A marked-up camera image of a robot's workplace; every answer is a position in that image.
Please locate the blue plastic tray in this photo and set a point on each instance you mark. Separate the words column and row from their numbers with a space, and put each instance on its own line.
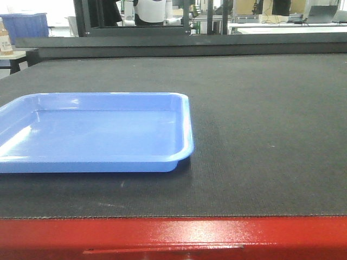
column 95, row 132

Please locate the black table mat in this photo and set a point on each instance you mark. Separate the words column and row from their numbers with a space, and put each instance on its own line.
column 269, row 135

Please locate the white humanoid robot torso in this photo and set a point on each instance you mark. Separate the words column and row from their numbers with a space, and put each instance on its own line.
column 149, row 12

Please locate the white background table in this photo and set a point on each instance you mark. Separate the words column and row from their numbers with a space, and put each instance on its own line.
column 285, row 28

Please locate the red metal cart edge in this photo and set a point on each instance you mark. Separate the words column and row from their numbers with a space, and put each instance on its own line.
column 175, row 238

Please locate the black raised table bar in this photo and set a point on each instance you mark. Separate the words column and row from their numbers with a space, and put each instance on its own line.
column 184, row 45

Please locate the grey laptop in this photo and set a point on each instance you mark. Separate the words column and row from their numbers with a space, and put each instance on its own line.
column 321, row 14

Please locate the brown cardboard box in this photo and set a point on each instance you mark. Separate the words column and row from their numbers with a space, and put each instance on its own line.
column 6, row 47

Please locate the blue plastic bin background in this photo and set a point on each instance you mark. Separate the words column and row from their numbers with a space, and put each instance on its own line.
column 25, row 25

